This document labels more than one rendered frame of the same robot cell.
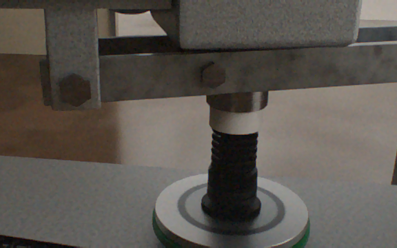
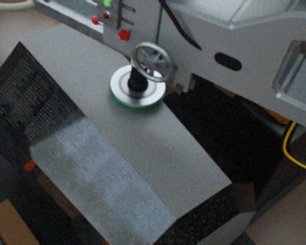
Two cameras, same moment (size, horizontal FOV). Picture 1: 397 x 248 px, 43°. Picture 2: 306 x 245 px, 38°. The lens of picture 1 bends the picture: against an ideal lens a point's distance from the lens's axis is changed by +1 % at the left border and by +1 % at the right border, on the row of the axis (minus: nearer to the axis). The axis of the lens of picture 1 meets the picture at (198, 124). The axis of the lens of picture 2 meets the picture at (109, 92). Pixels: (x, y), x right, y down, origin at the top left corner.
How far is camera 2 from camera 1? 1.90 m
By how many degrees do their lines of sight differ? 100
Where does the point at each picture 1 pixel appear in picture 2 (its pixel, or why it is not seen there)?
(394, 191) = (56, 73)
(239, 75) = not seen: hidden behind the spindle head
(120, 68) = not seen: hidden behind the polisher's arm
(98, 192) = (152, 146)
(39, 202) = (178, 154)
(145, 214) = (148, 121)
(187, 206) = (150, 92)
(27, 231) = (191, 140)
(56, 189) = (165, 160)
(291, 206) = (122, 72)
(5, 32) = not seen: outside the picture
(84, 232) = (174, 127)
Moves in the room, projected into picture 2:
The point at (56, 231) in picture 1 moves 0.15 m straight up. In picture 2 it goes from (182, 133) to (189, 108)
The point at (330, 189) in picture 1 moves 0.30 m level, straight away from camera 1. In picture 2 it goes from (73, 88) to (1, 113)
